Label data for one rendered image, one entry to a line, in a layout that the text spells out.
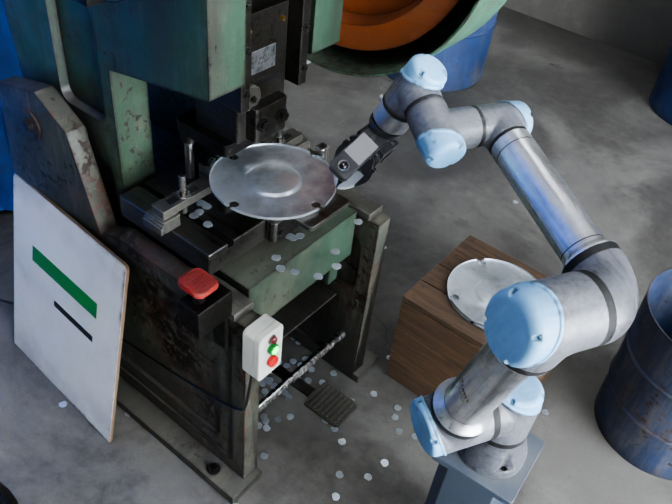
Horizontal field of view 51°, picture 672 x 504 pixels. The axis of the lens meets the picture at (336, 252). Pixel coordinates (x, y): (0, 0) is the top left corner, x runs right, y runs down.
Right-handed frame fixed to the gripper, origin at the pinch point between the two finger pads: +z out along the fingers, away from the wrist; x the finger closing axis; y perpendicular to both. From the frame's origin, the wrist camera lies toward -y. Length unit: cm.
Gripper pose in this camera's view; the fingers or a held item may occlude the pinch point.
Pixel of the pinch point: (337, 185)
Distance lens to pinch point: 149.4
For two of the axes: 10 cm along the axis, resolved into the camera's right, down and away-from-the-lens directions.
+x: -7.0, -7.1, 0.7
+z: -4.2, 4.9, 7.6
